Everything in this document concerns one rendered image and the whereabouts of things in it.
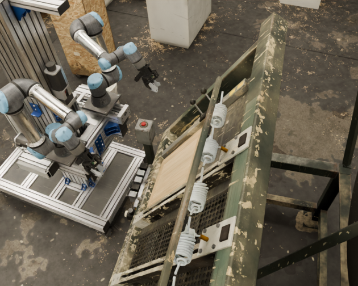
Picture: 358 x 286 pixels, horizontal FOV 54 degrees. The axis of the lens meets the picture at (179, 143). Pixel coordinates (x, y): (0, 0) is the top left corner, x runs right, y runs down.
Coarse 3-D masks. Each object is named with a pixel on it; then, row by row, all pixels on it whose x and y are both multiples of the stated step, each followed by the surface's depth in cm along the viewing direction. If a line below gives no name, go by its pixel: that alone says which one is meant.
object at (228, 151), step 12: (228, 144) 143; (228, 156) 137; (216, 168) 151; (228, 168) 145; (204, 180) 158; (216, 180) 155; (180, 192) 174; (156, 204) 198; (168, 204) 186; (180, 204) 182; (144, 216) 206; (156, 216) 201
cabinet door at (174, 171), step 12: (192, 144) 213; (168, 156) 245; (180, 156) 223; (192, 156) 203; (168, 168) 232; (180, 168) 211; (156, 180) 241; (168, 180) 219; (180, 180) 200; (156, 192) 229; (168, 192) 207
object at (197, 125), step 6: (246, 84) 182; (240, 90) 185; (246, 90) 184; (228, 96) 192; (234, 96) 189; (222, 102) 196; (228, 102) 194; (198, 120) 218; (204, 120) 211; (192, 126) 224; (198, 126) 216; (186, 132) 228; (192, 132) 223; (180, 138) 233; (186, 138) 229; (174, 144) 238; (180, 144) 236; (168, 150) 246; (162, 156) 253
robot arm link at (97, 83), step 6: (90, 78) 255; (96, 78) 254; (102, 78) 255; (90, 84) 253; (96, 84) 252; (102, 84) 256; (108, 84) 259; (90, 90) 258; (96, 90) 256; (102, 90) 259; (96, 96) 261
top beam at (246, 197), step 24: (264, 24) 180; (264, 48) 163; (264, 72) 151; (264, 96) 143; (264, 120) 137; (264, 144) 131; (240, 168) 125; (264, 168) 125; (240, 192) 117; (264, 192) 120; (240, 216) 111; (240, 240) 107; (216, 264) 108; (240, 264) 103
